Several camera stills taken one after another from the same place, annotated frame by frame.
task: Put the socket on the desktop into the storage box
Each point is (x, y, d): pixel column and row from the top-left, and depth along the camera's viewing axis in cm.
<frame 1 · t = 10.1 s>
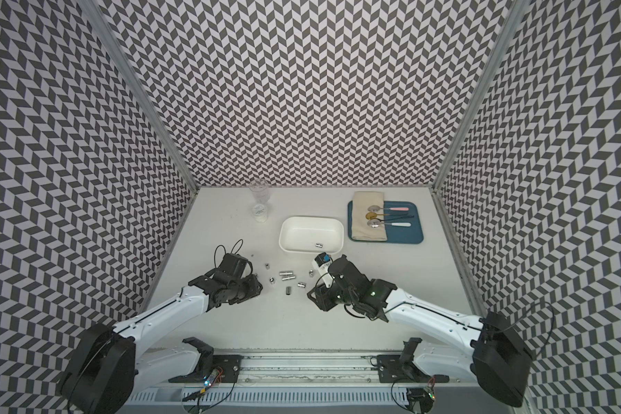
left hand: (257, 290, 86), fingers open
right hand: (314, 298, 77), fingers open
clear drinking glass: (260, 189, 117), point 4 cm above the table
white plastic storage box: (307, 235, 104), on the table
beige folded cloth: (360, 230, 106), on the table
teal tray: (411, 235, 104), on the table
pink handled spoon: (376, 208, 113), on the table
gold black handled spoon: (373, 216, 110), on the table
white handled spoon: (376, 223, 107), on the table
chrome socket: (267, 266, 95), on the table
chrome socket 2: (285, 272, 93), on the table
chrome socket 3: (285, 279, 91), point 2 cm above the table
chrome socket 4: (272, 280, 91), point 2 cm above the table
chrome socket 5: (301, 285, 91), on the table
chrome socket 6: (288, 291, 88), on the table

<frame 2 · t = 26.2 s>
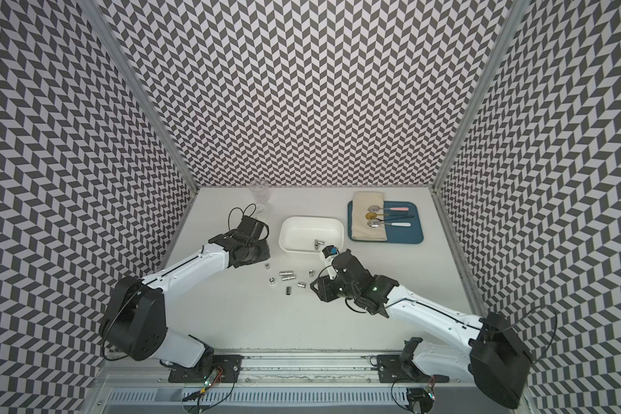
left hand: (262, 254, 89), fingers open
right hand: (317, 289, 78), fingers open
the named things where they were.

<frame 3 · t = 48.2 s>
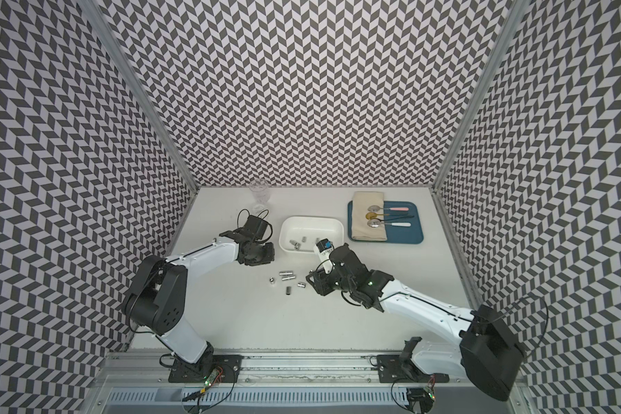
left hand: (269, 259, 93), fingers closed
right hand: (313, 280, 79), fingers open
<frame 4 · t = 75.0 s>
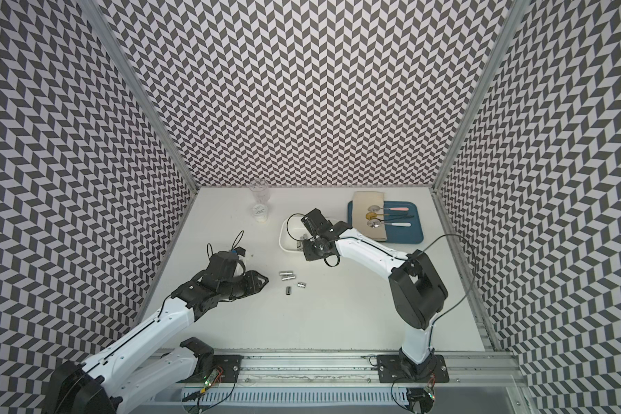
left hand: (264, 284, 81), fingers open
right hand: (313, 255, 88), fingers closed
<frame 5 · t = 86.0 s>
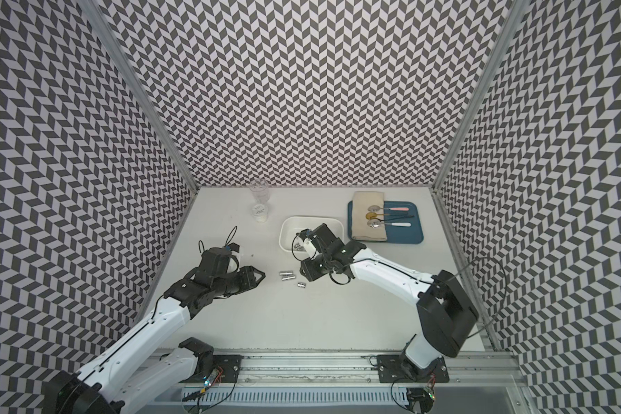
left hand: (260, 279, 80), fingers open
right hand: (307, 273, 82), fingers open
